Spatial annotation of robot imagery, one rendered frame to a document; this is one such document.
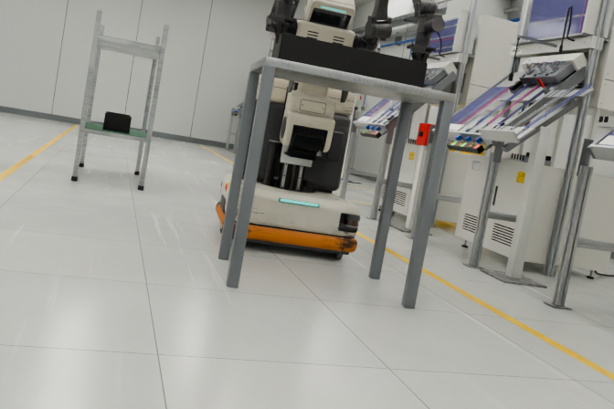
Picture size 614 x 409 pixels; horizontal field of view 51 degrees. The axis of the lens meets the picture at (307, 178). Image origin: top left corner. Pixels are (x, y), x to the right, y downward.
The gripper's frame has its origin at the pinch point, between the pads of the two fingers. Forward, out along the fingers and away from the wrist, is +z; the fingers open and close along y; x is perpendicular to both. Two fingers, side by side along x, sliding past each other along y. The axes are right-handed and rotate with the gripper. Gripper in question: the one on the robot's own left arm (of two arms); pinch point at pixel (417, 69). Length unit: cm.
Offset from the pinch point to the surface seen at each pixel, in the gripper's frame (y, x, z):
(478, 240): 81, 77, 75
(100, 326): -101, -78, 88
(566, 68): 121, 88, -28
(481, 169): 105, 137, 37
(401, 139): 4.1, 15.6, 27.7
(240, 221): -63, -25, 65
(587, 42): 128, 84, -43
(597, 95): 144, 88, -16
